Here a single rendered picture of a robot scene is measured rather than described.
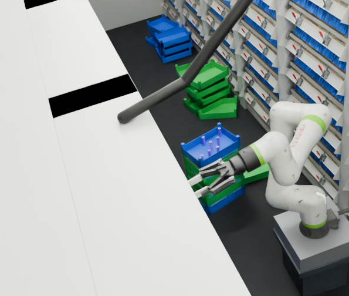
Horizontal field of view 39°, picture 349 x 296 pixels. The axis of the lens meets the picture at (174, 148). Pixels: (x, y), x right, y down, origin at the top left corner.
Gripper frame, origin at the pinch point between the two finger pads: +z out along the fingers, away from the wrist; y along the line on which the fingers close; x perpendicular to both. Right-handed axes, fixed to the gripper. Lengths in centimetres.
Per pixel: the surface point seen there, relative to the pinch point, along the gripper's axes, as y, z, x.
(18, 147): -46, 30, 82
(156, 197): -74, 8, 77
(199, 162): 77, -11, -61
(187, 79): -51, -8, 79
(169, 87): -50, -4, 80
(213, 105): 184, -48, -111
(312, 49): 74, -91, -24
